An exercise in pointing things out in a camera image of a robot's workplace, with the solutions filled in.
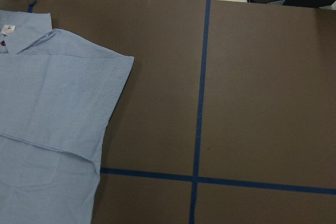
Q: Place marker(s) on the light blue striped shirt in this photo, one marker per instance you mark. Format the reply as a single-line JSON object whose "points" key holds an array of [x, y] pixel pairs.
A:
{"points": [[58, 93]]}

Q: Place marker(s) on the blue tape grid lines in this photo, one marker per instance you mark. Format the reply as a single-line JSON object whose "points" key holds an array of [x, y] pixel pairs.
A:
{"points": [[228, 115]]}

